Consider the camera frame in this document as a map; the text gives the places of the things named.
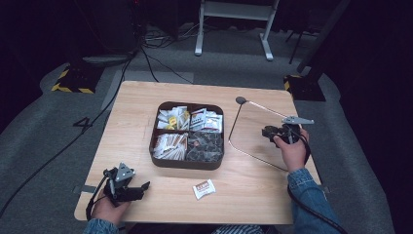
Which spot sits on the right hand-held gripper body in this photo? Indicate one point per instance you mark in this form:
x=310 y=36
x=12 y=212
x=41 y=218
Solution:
x=290 y=133

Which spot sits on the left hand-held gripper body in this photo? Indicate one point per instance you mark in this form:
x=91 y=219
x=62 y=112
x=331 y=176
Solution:
x=118 y=185

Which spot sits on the clear lid with metal rim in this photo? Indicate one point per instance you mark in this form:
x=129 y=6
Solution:
x=256 y=136

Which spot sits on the dark brown square box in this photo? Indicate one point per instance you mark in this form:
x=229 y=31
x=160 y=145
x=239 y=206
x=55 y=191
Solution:
x=186 y=164

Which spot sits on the white red-label sachet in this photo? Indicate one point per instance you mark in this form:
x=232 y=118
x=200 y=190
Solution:
x=204 y=189

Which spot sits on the person's right hand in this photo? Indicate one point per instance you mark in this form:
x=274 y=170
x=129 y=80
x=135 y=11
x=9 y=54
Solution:
x=295 y=154

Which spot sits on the person's left hand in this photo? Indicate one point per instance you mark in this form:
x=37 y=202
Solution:
x=108 y=211

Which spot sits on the black stand base yellow stripes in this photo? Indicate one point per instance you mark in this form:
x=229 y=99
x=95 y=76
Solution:
x=76 y=79
x=305 y=89

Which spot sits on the pile of brown striped sachets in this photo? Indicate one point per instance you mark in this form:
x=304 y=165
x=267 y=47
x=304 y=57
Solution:
x=170 y=146

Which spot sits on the pile of white red packets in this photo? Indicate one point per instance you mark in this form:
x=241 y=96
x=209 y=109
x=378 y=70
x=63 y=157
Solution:
x=207 y=120

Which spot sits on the pile of dark packets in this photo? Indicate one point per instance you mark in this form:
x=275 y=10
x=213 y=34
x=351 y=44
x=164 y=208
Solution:
x=204 y=146

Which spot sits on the pile of white yellow packets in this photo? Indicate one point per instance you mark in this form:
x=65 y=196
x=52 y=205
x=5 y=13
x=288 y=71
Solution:
x=172 y=118

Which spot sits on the black tripod leg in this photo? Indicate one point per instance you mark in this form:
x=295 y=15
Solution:
x=297 y=45

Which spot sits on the person's striped clothing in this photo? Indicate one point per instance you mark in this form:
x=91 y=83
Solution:
x=238 y=230

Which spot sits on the dark slanted stand pole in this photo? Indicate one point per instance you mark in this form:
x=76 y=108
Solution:
x=321 y=35

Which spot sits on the dark cabinet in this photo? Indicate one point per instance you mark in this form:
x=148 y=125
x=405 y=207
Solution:
x=113 y=26

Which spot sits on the white desk frame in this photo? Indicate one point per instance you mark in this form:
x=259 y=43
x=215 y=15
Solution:
x=237 y=11

